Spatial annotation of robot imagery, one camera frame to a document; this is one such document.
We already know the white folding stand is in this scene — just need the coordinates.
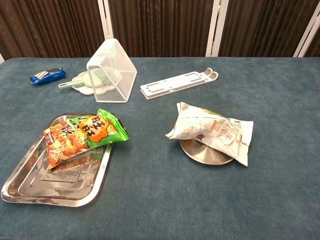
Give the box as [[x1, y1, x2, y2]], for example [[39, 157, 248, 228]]
[[139, 67, 220, 100]]

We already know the brown slatted screen panel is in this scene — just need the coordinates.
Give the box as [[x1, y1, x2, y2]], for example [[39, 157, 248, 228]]
[[218, 0, 320, 58], [0, 0, 106, 61], [304, 34, 320, 58], [108, 0, 215, 58]]

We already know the blue cookie packet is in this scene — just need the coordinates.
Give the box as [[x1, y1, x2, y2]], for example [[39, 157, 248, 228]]
[[29, 67, 67, 86]]

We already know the orange green snack bag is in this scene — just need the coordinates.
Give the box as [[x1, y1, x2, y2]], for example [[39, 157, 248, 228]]
[[42, 108, 131, 171]]

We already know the rectangular steel tray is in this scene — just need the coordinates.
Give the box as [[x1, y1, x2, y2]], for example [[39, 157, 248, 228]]
[[0, 113, 115, 208]]

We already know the blue felt table cover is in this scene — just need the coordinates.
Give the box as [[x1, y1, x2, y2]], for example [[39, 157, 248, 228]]
[[0, 57, 320, 240]]

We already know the green plastic scoop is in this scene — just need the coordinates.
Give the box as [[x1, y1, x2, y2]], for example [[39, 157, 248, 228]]
[[58, 68, 108, 90]]

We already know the white flower-shaped dish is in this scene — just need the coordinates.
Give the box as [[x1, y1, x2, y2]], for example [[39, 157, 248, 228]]
[[71, 66, 123, 96]]

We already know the white patterned snack bag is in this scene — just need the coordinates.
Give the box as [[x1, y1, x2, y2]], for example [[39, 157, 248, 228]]
[[165, 101, 255, 167]]

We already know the round steel plate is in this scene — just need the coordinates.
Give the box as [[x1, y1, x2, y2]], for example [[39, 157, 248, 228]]
[[179, 139, 235, 166]]

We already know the white wire mesh basket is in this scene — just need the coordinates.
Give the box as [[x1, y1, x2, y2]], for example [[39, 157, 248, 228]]
[[86, 37, 138, 104]]

